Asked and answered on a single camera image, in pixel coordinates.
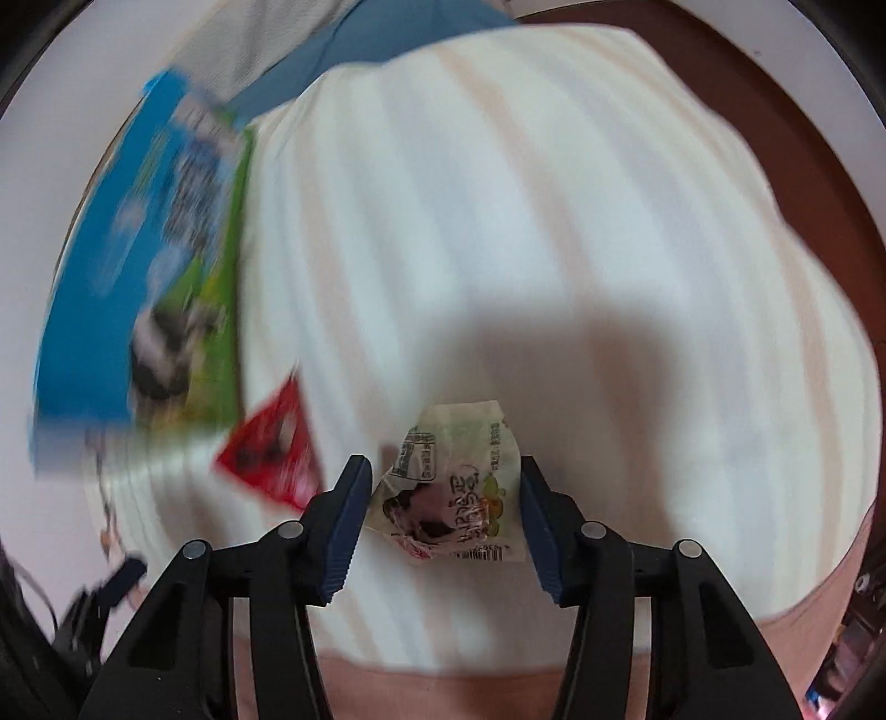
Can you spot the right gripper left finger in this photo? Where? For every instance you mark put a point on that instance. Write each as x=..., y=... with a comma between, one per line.
x=175, y=659

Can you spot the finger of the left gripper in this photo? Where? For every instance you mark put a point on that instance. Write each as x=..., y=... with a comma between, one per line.
x=88, y=613

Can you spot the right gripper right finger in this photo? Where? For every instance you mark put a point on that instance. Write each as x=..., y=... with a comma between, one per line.
x=707, y=657

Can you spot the cream candy wrapper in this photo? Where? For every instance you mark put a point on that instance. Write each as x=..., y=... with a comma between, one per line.
x=453, y=489

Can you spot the small red triangular packet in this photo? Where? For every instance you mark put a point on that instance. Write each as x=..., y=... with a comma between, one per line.
x=272, y=450

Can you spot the cardboard snack box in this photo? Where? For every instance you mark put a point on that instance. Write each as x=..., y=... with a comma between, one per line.
x=141, y=328

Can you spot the striped white pink quilt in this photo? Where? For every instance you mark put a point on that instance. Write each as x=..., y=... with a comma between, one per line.
x=547, y=217

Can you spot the grey white pillow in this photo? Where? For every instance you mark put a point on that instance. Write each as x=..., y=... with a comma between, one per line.
x=239, y=40

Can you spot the blue bed sheet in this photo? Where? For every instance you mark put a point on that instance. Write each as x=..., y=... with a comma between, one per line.
x=372, y=32

